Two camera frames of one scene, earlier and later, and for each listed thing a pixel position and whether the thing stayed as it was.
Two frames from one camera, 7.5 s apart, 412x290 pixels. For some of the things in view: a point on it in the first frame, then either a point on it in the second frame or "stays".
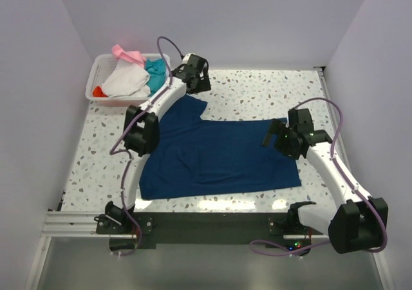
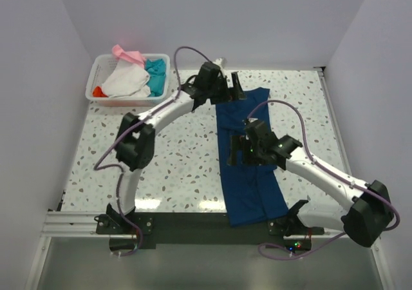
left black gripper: x=199 y=82 → x=227 y=89
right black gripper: x=277 y=129 → x=238 y=150
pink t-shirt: x=118 y=51 stays
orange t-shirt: x=97 y=92 stays
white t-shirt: x=127 y=80 stays
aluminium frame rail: x=64 y=223 stays
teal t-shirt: x=156 y=69 stays
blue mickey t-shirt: x=197 y=157 → x=253 y=193
